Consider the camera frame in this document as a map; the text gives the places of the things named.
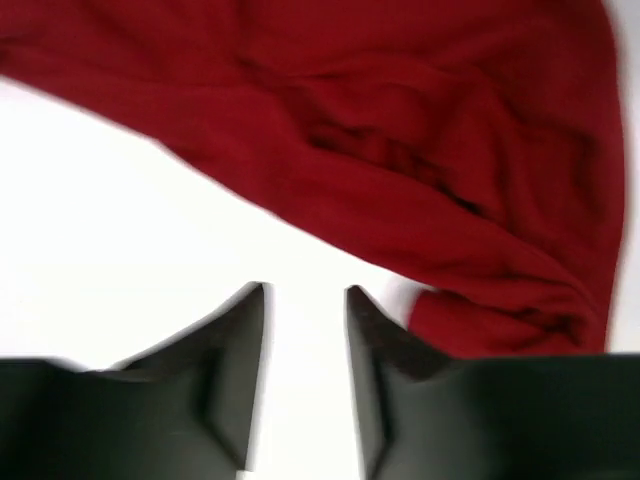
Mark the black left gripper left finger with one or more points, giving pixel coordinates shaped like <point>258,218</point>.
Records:
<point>180,410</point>

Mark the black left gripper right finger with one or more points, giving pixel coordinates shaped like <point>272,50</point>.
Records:
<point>425,415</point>

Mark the red t-shirt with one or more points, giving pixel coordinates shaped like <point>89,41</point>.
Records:
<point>473,146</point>

